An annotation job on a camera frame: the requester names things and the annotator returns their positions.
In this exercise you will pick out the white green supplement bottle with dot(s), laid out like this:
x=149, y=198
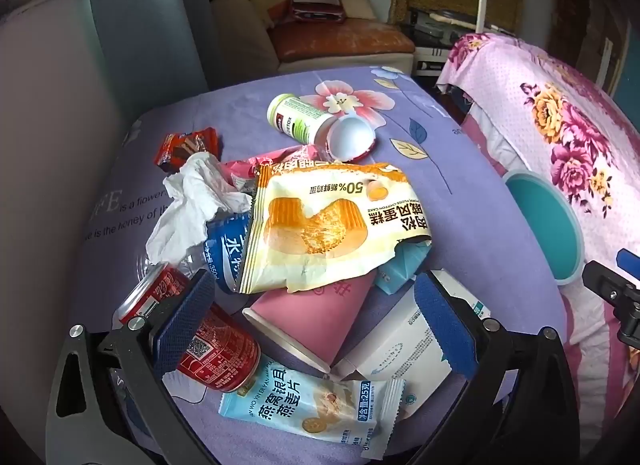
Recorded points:
x=295, y=117

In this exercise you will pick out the grey blue curtain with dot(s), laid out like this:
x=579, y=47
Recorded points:
x=145, y=20

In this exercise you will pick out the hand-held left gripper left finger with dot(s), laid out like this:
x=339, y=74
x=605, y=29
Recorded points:
x=185, y=325

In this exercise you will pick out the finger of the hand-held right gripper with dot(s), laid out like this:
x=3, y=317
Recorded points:
x=610, y=285
x=629, y=260

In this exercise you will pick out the pink snack wrapper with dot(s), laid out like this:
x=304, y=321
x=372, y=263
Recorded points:
x=240, y=170

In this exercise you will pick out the white tissue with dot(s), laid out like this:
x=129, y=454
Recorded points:
x=190, y=200

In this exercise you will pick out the red soda can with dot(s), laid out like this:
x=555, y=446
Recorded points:
x=220, y=350

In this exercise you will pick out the white cardboard box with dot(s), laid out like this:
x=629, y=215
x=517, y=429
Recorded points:
x=395, y=345

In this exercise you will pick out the clear blue-label water bottle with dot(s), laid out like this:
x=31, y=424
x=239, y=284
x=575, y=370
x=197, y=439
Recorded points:
x=227, y=250

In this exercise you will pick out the teal trash bin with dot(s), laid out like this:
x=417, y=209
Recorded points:
x=540, y=215

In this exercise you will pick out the light blue oat snack packet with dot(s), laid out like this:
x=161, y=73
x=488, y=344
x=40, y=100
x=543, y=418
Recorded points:
x=280, y=405

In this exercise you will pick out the pink paper cup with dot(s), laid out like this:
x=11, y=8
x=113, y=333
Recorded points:
x=310, y=315

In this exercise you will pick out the dark wooden cabinet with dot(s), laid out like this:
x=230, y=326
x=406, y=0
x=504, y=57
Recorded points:
x=595, y=5

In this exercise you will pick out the black electronic device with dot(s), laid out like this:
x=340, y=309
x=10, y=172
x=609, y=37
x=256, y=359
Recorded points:
x=440, y=25

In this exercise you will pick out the light blue drink carton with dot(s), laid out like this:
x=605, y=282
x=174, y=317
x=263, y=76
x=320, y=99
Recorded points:
x=400, y=270

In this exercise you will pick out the yellow cake wrapper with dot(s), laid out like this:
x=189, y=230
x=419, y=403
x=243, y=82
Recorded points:
x=320, y=225

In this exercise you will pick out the orange chocolate wafer wrapper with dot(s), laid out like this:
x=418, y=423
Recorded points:
x=185, y=145

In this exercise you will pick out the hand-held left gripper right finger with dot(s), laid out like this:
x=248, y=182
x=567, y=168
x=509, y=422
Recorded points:
x=445, y=330

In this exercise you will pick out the cream sofa with orange seat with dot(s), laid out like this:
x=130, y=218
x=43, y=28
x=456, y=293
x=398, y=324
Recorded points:
x=340, y=40

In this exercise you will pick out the purple floral bed sheet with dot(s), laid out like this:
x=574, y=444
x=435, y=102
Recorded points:
x=450, y=195

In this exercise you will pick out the cream cushion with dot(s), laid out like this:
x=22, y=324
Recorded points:
x=355, y=0

